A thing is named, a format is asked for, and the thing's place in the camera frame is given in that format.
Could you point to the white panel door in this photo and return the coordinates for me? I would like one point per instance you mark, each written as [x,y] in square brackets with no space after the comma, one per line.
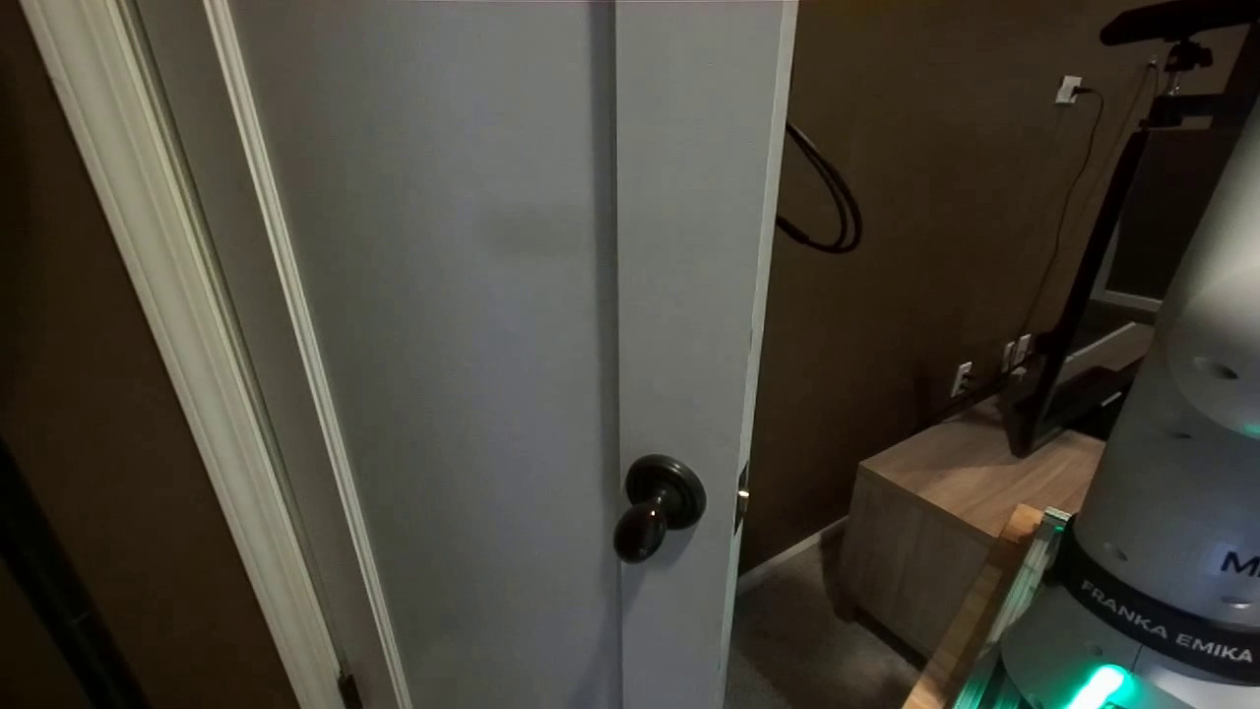
[459,395]

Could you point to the wooden table edge rail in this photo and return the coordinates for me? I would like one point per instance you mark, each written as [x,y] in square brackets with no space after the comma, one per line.
[965,617]

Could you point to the white door frame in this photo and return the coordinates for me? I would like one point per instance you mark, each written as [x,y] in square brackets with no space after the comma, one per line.
[198,357]

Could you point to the metal door latch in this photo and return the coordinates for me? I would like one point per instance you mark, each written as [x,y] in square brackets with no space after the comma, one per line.
[741,500]

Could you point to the black camera tripod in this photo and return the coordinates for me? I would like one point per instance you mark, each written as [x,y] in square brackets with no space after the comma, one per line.
[1075,301]

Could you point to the white baseboard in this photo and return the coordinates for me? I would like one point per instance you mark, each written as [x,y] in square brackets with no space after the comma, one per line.
[802,541]

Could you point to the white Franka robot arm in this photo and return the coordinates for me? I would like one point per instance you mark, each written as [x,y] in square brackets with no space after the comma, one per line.
[1182,458]

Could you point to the white wall outlet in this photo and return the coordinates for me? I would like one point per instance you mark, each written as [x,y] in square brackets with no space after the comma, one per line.
[963,381]

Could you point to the wooden cabinet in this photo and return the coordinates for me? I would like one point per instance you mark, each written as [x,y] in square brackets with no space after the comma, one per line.
[947,524]

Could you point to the black round door knob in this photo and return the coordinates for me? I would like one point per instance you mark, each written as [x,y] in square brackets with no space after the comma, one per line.
[653,507]

